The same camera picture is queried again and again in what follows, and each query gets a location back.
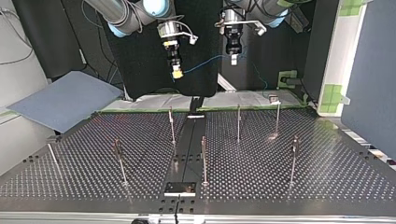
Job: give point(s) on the grey board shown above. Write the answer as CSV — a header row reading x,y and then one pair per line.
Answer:
x,y
65,99

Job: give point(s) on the metal post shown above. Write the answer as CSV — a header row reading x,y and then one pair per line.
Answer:
x,y
204,158
53,154
277,119
293,161
238,124
120,158
172,124

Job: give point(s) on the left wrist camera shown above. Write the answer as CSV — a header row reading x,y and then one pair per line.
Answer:
x,y
246,22

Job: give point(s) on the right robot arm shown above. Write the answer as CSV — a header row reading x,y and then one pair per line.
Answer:
x,y
124,15

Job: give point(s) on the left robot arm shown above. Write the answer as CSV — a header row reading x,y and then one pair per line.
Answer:
x,y
264,9

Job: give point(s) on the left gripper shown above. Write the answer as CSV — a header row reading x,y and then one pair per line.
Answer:
x,y
233,40

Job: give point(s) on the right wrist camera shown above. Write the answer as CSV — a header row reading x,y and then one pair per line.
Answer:
x,y
193,39

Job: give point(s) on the black panel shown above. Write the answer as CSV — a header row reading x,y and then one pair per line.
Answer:
x,y
140,68

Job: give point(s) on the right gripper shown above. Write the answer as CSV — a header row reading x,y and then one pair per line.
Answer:
x,y
173,53

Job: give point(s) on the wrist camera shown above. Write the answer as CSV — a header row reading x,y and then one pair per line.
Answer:
x,y
246,22
193,39

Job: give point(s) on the connector holder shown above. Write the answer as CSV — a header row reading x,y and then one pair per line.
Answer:
x,y
274,99

